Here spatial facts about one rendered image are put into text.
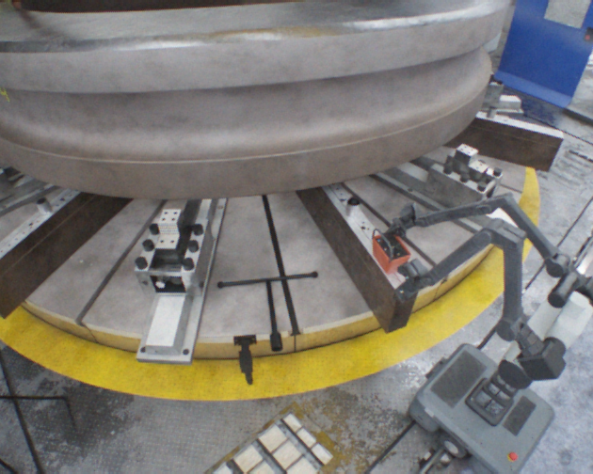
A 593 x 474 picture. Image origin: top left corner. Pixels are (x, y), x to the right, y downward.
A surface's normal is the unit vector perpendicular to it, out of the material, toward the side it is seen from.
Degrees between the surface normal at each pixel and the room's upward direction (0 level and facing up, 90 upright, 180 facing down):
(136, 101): 90
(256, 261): 0
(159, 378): 0
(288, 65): 90
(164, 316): 0
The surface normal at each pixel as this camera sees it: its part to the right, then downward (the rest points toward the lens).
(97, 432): 0.00, -0.72
